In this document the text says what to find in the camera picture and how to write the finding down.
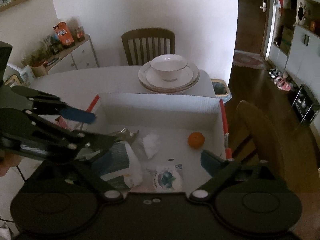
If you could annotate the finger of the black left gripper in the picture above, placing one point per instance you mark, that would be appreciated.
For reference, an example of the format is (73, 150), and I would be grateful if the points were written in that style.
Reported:
(75, 137)
(48, 104)

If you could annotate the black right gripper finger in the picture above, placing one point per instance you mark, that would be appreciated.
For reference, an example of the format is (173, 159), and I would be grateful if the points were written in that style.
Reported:
(222, 172)

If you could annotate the orange tangerine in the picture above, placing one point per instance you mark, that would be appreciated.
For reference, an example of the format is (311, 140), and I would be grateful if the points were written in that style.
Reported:
(196, 140)

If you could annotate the white tissue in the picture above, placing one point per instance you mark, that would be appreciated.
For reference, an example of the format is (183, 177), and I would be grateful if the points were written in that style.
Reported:
(151, 143)

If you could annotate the dark teal snack packet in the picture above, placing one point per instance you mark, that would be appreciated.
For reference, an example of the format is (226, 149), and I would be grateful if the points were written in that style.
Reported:
(119, 167)

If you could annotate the person's left hand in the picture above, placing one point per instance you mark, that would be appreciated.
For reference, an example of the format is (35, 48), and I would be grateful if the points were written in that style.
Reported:
(8, 160)

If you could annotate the pink binder clip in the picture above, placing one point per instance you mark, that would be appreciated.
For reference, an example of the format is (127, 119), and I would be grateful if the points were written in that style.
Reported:
(63, 123)

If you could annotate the round blueberry snack pack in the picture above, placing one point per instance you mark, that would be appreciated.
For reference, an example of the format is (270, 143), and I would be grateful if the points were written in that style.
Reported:
(168, 179)

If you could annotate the white sideboard cabinet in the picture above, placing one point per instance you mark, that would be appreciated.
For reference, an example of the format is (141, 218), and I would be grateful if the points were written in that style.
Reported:
(80, 56)

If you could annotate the red cardboard box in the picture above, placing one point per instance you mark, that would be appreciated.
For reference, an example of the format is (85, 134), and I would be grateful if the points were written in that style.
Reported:
(173, 118)

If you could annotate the pink paper card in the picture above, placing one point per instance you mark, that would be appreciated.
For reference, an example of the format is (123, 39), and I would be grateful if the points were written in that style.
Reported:
(142, 189)

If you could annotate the orange snack bag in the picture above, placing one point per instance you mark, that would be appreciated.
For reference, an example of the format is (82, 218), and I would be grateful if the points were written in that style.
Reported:
(63, 33)

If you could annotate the waste basket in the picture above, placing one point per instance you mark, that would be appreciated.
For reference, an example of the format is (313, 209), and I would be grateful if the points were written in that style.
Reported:
(221, 90)

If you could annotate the silver foil snack bag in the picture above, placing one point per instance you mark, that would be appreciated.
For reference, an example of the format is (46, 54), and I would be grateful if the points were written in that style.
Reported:
(124, 135)

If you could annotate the pink shoes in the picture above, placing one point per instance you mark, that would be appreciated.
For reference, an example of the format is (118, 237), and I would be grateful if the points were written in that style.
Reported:
(282, 84)

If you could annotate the black shoe rack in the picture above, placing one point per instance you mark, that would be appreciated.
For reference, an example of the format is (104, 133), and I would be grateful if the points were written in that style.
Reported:
(306, 105)

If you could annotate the white ceramic bowl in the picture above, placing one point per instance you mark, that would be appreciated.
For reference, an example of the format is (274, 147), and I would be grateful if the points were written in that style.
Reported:
(168, 66)

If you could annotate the brown wooden chair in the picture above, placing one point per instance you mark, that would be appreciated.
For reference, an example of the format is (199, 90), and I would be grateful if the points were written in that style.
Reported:
(143, 45)

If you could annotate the white cabinet with stickers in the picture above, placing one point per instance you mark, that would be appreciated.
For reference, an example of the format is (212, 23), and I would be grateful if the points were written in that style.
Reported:
(295, 40)

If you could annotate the brown door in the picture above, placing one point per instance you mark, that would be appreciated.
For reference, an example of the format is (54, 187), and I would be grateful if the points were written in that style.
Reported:
(252, 21)

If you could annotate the wall shelf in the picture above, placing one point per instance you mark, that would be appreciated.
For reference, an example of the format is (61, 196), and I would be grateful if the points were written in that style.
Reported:
(11, 4)

